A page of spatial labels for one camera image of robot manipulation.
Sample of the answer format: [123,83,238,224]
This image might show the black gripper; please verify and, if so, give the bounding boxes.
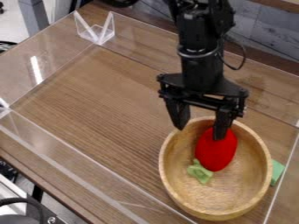
[156,52,249,141]

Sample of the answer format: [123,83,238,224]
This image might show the red toy with green stem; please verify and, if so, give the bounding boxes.
[187,128,239,185]

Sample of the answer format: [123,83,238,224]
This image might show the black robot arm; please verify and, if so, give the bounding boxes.
[156,0,249,140]

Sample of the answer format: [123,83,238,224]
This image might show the brown wooden bowl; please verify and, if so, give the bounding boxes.
[159,116,273,221]

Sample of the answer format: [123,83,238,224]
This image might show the green flat block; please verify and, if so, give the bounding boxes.
[271,160,286,186]

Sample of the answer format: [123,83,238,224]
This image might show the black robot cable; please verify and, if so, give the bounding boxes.
[218,34,249,72]

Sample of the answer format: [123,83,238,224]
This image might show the clear acrylic tray enclosure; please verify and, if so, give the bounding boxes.
[0,4,299,224]

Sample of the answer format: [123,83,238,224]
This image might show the black metal bracket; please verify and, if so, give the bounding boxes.
[26,196,68,224]

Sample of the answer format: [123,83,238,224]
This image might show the grey post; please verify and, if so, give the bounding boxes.
[18,0,50,36]

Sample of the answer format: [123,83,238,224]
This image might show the black cable at lower left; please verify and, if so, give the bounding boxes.
[0,197,46,224]

